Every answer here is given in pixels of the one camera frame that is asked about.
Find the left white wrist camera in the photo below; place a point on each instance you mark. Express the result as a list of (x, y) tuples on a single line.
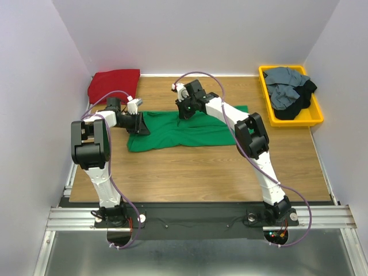
[(133, 105)]

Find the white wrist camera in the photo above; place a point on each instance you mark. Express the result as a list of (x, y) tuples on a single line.
[(133, 105), (180, 90)]

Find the green t shirt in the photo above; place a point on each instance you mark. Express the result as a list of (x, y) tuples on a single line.
[(168, 130)]

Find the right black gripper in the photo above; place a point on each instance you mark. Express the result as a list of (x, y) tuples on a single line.
[(182, 112)]

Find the black t shirt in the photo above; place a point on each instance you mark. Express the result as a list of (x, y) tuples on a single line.
[(302, 102)]

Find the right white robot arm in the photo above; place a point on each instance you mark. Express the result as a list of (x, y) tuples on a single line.
[(250, 136)]

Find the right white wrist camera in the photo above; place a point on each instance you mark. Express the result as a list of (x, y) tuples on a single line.
[(180, 90)]

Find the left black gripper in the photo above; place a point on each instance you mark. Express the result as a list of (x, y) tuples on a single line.
[(140, 126)]

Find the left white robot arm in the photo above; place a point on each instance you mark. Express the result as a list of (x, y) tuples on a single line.
[(91, 150)]

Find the folded red t shirt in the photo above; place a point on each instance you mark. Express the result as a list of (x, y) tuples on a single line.
[(104, 82)]

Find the aluminium frame rail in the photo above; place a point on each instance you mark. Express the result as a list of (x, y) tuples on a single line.
[(322, 217)]

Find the grey blue t shirt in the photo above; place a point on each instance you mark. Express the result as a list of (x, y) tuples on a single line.
[(281, 83)]

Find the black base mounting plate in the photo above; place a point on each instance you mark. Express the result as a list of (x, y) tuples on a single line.
[(191, 221)]

